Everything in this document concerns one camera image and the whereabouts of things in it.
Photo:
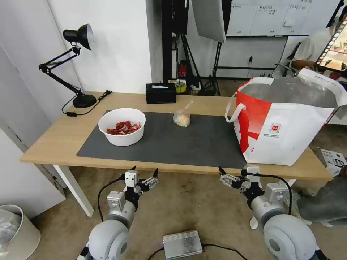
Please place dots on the wooden table with white legs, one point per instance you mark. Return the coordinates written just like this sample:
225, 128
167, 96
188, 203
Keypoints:
59, 135

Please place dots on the red crayfish shells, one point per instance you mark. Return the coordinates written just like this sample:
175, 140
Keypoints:
124, 128

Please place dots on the yellow green tape roll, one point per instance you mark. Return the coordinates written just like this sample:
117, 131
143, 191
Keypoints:
180, 87

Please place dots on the dark grey desk mat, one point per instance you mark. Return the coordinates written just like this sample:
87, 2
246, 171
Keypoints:
168, 140

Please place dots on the white round takeout bowl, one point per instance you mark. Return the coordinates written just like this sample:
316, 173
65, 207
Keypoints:
122, 136

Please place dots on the black tissue box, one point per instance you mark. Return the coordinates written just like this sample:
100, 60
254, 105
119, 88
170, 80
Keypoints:
160, 95

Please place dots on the clear plastic bag with food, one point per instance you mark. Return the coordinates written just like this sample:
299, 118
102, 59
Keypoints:
181, 119

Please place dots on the red fire extinguisher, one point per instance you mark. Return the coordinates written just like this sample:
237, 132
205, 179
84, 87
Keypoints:
182, 70

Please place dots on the white printed cardboard box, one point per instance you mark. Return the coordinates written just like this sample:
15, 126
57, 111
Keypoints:
334, 160

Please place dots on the white red takeout bag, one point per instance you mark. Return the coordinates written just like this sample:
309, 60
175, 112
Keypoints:
282, 130

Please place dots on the silver metal power box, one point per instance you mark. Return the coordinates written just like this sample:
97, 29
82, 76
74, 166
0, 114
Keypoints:
183, 243

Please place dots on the tablet with colourful screen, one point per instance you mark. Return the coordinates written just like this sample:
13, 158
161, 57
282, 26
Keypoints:
334, 46

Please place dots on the person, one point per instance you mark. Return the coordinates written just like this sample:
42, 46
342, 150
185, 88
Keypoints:
311, 51

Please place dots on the grey fabric bundle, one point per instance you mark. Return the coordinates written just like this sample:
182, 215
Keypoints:
324, 201

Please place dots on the black tripod stand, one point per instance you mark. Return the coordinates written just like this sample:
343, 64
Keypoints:
214, 73

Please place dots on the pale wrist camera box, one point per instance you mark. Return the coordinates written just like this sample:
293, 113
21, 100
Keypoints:
251, 171
131, 178

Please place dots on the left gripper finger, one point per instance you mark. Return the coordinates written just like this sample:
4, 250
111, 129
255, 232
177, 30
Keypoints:
122, 178
150, 181

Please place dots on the grey studio softbox panel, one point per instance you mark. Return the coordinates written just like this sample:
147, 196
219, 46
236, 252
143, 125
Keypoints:
209, 20

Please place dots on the white wall board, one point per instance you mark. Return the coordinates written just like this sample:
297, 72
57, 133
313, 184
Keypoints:
267, 17

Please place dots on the white waste bin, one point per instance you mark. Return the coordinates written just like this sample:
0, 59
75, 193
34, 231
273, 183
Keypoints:
16, 238

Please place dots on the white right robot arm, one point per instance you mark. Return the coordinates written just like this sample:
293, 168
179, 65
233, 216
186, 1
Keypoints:
287, 235

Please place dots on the black desk lamp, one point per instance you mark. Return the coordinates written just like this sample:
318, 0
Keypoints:
78, 54

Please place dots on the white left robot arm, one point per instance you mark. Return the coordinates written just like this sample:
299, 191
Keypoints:
108, 238

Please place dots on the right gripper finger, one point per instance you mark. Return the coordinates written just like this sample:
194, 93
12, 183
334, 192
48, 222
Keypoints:
230, 181

